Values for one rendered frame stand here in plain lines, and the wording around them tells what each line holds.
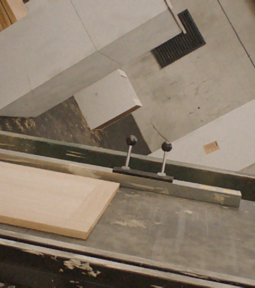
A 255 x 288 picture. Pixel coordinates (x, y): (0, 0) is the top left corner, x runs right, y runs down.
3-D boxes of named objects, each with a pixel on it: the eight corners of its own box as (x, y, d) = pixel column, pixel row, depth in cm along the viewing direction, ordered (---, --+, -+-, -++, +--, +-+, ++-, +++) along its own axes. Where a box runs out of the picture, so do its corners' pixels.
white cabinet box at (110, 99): (82, 95, 687) (124, 71, 671) (100, 130, 682) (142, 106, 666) (72, 93, 643) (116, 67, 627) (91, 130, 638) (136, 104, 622)
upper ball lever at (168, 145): (155, 179, 153) (162, 142, 157) (166, 181, 152) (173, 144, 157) (154, 176, 149) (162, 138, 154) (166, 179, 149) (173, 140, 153)
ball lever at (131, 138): (119, 173, 154) (127, 136, 159) (130, 175, 154) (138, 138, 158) (118, 170, 151) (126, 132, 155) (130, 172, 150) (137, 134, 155)
